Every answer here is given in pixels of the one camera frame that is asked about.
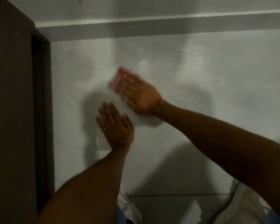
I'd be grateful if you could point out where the person's left hand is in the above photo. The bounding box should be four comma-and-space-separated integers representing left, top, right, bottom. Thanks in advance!
95, 101, 135, 150

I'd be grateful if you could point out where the person's right hand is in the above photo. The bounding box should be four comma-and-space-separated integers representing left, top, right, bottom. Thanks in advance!
117, 73, 164, 116

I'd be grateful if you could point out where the red white checkered cloth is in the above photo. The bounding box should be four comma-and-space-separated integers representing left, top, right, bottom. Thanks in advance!
107, 66, 132, 99

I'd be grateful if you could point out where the person's right forearm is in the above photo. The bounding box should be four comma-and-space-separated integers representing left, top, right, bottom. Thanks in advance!
152, 99, 280, 223

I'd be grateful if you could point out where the person's left forearm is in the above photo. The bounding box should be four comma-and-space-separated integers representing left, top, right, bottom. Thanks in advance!
35, 143, 131, 224

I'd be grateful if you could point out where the dark brown door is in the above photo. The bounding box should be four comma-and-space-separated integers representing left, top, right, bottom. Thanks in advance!
0, 0, 39, 224

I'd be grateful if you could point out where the white patterned garment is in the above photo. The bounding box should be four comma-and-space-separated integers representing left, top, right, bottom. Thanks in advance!
116, 178, 280, 224

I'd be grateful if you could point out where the dark brown door frame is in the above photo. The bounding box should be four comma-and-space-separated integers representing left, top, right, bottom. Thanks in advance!
31, 25, 56, 214

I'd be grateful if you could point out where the grey wall skirting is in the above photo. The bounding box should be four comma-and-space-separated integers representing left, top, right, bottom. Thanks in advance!
35, 9, 280, 43

